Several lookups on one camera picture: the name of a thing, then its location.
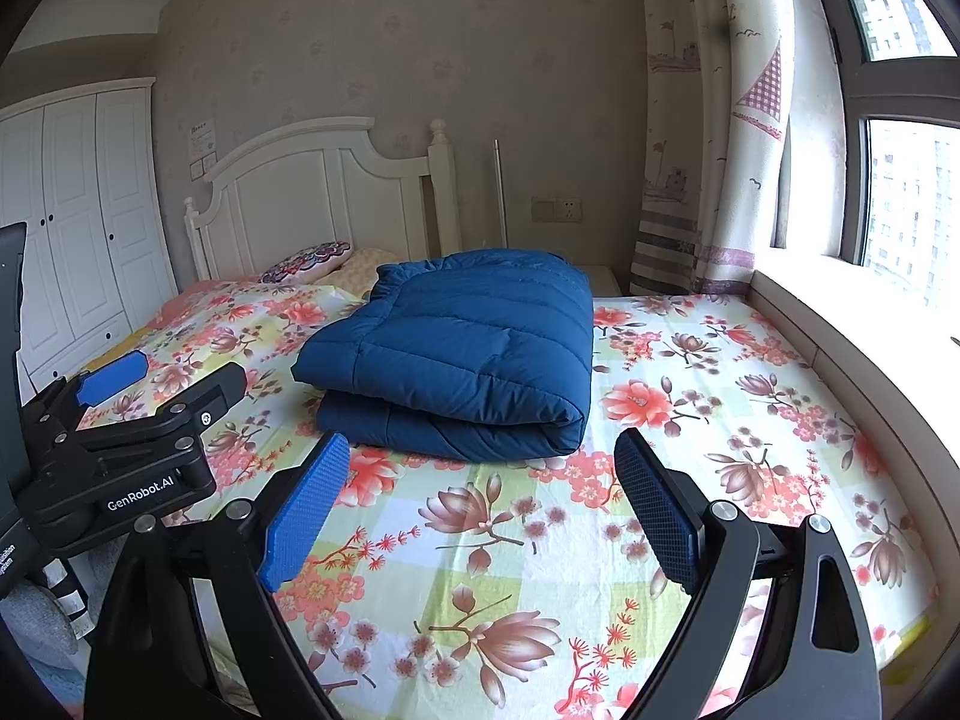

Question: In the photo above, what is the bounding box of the blue quilted down jacket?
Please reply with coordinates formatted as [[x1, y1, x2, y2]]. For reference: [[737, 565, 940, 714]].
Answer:
[[291, 249, 594, 461]]

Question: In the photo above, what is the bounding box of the grey gloved left hand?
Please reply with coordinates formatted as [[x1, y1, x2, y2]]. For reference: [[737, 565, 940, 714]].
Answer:
[[2, 557, 96, 674]]

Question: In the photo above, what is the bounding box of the floral bed quilt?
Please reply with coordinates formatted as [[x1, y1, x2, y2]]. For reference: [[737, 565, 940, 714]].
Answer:
[[73, 276, 944, 720]]

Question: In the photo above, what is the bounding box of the white wardrobe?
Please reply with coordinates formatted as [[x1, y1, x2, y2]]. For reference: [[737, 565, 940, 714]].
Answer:
[[2, 76, 178, 400]]

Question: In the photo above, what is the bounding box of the red blue patterned pillow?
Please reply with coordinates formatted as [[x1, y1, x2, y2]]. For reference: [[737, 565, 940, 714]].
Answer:
[[259, 241, 353, 286]]

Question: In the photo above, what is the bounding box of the white nightstand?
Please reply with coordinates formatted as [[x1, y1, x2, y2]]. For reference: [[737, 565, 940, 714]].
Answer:
[[579, 265, 623, 298]]

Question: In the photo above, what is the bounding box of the peach textured pillow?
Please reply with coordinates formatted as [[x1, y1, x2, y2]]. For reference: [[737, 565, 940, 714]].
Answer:
[[316, 247, 400, 299]]

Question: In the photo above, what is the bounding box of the white wooden headboard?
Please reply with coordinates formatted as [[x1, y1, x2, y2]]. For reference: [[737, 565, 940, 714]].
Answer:
[[184, 115, 464, 280]]

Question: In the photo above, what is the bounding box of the white window sill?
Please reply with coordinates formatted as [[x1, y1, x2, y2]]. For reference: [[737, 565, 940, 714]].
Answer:
[[748, 245, 960, 527]]

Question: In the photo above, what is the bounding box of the sailboat print curtain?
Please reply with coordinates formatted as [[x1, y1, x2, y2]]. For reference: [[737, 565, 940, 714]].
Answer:
[[630, 0, 794, 294]]

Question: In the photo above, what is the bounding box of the paper notice on wall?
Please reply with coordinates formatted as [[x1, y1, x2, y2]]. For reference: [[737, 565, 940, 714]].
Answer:
[[187, 119, 217, 181]]

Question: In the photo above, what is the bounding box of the wall socket panel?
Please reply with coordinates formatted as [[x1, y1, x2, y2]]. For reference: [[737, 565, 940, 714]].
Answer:
[[530, 197, 583, 224]]

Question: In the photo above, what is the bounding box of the window frame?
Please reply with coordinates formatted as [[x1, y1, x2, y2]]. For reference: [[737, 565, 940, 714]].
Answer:
[[818, 0, 958, 304]]

